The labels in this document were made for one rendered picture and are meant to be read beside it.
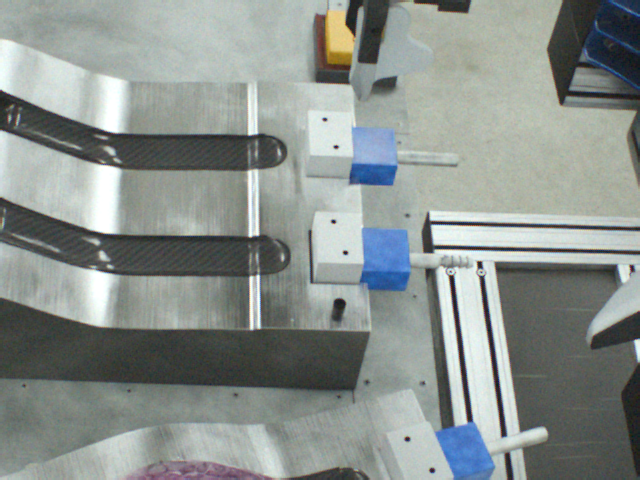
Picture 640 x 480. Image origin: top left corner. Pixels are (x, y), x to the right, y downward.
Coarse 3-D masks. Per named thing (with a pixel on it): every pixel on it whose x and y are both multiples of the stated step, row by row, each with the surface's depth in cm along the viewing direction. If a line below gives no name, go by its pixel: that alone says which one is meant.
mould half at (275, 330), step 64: (0, 64) 109; (64, 64) 114; (128, 128) 113; (192, 128) 113; (256, 128) 114; (0, 192) 102; (64, 192) 106; (128, 192) 109; (192, 192) 109; (256, 192) 110; (320, 192) 110; (0, 256) 99; (0, 320) 99; (64, 320) 100; (128, 320) 101; (192, 320) 102; (256, 320) 102; (320, 320) 103; (192, 384) 108; (256, 384) 108; (320, 384) 109
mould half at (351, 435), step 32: (320, 416) 102; (352, 416) 102; (384, 416) 102; (416, 416) 103; (96, 448) 93; (128, 448) 93; (160, 448) 94; (192, 448) 95; (224, 448) 96; (256, 448) 98; (288, 448) 99; (320, 448) 100; (352, 448) 100
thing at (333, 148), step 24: (312, 120) 111; (336, 120) 112; (312, 144) 110; (336, 144) 110; (360, 144) 112; (384, 144) 112; (312, 168) 110; (336, 168) 111; (360, 168) 111; (384, 168) 111
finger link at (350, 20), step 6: (348, 0) 103; (354, 0) 102; (360, 0) 102; (390, 0) 104; (396, 0) 104; (348, 6) 103; (354, 6) 103; (360, 6) 103; (348, 12) 104; (354, 12) 104; (348, 18) 104; (354, 18) 104; (348, 24) 105; (354, 24) 105; (354, 30) 106; (354, 36) 106
